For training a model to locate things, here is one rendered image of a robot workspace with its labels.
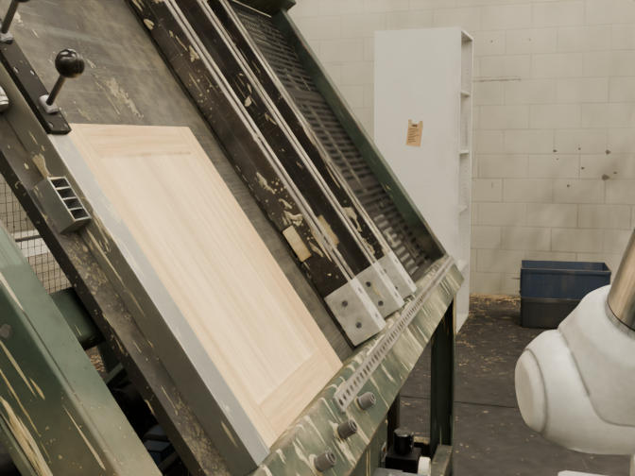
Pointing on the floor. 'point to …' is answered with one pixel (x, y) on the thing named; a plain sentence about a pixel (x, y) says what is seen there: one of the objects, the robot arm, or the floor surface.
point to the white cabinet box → (430, 130)
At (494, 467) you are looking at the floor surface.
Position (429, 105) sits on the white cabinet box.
